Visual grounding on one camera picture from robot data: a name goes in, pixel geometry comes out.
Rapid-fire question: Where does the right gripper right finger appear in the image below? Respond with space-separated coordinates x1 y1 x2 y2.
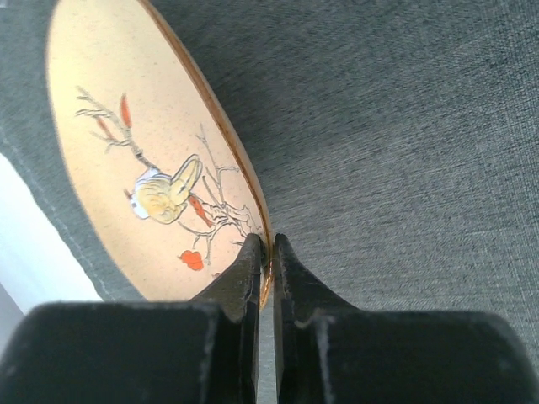
272 234 538 403

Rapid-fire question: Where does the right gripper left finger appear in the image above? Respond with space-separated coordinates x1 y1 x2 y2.
1 234 264 403

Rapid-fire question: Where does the beige bird pattern plate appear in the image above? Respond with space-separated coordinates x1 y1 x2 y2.
46 1 273 300

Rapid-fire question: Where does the grey cloth placemat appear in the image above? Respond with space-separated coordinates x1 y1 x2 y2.
0 0 539 359

